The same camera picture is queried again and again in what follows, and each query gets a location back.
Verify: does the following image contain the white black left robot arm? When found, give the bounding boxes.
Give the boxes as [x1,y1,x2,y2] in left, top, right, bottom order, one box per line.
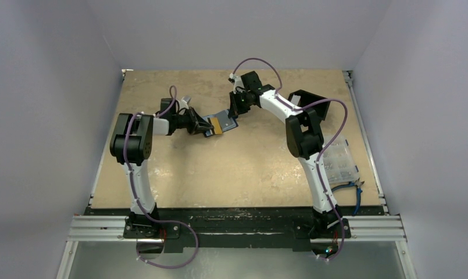
[109,98,214,238]

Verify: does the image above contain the clear plastic screw box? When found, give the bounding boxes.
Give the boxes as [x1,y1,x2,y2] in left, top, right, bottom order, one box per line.
[323,135,360,184]

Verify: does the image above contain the blue handled pliers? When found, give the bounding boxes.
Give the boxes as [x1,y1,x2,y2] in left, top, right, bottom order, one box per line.
[330,181,366,217]

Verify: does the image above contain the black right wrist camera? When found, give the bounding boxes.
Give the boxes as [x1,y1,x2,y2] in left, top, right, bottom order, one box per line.
[228,71,262,94]

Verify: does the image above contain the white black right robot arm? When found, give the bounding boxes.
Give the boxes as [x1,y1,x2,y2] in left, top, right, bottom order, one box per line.
[228,71,340,237]

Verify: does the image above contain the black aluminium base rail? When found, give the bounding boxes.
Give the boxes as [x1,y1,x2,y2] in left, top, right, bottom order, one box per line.
[68,207,406,255]

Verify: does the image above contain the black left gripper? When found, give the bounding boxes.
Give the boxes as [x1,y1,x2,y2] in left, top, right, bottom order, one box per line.
[172,106,213,135]

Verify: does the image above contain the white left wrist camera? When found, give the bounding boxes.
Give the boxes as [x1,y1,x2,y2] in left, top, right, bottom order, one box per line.
[178,95,191,110]

